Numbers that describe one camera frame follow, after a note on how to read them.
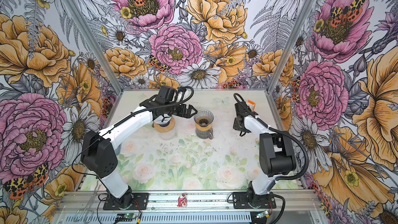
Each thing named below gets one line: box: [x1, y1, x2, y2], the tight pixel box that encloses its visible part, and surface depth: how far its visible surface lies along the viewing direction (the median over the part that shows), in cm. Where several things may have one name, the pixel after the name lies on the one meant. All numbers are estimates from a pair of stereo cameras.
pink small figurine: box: [177, 193, 188, 208], surface depth 73 cm
